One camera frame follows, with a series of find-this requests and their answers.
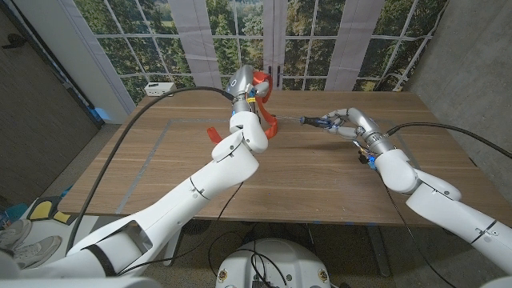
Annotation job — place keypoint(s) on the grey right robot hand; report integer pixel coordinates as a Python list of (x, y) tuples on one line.
[(358, 120)]

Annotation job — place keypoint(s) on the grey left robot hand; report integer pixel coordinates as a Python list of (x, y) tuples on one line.
[(242, 84)]

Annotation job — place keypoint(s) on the orange ribbon spool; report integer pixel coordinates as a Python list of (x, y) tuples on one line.
[(272, 124)]

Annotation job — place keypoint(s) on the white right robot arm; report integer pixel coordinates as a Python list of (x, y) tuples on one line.
[(436, 200)]

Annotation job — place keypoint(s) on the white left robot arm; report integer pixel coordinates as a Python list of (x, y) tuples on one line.
[(216, 176)]

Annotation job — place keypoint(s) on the printed window forest backdrop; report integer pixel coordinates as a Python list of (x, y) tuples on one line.
[(360, 40)]

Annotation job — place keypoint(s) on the white power strip box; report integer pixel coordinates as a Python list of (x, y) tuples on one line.
[(158, 89)]

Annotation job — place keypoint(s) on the white table leg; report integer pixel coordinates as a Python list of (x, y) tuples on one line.
[(380, 252), (172, 250)]

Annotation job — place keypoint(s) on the black round base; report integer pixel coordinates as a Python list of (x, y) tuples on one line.
[(197, 227)]

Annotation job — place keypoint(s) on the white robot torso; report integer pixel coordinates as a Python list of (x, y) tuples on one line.
[(276, 264)]

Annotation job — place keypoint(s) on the yellow and black object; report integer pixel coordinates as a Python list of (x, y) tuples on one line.
[(42, 209)]

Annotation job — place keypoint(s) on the teal object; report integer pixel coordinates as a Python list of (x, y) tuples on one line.
[(16, 211)]

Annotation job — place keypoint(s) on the grey sneaker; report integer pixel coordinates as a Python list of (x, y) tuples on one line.
[(40, 248), (16, 234)]

